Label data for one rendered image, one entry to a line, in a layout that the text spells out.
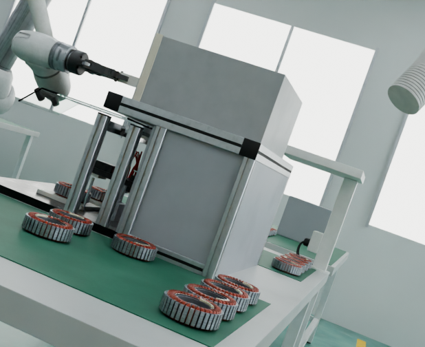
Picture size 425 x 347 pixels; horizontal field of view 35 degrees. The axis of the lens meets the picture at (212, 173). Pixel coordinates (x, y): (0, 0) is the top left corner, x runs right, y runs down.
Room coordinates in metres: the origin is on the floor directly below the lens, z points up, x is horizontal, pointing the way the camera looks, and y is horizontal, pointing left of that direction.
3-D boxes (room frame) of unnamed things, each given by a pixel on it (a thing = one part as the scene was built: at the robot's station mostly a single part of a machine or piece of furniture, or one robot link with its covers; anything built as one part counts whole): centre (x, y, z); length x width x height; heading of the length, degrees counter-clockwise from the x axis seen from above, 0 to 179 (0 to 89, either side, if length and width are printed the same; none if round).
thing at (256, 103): (2.07, 0.04, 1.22); 0.44 x 0.39 x 0.20; 166
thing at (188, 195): (1.75, 0.04, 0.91); 0.28 x 0.03 x 0.32; 76
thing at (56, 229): (1.50, 0.30, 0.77); 0.11 x 0.11 x 0.04
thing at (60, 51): (2.13, 0.56, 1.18); 0.09 x 0.06 x 0.09; 166
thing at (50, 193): (2.04, 0.38, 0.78); 0.15 x 0.15 x 0.01; 76
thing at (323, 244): (2.89, -0.44, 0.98); 0.37 x 0.35 x 0.46; 166
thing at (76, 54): (2.11, 0.49, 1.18); 0.09 x 0.08 x 0.07; 76
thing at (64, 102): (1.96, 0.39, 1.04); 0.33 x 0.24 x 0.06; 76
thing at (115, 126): (2.14, 0.25, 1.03); 0.62 x 0.01 x 0.03; 166
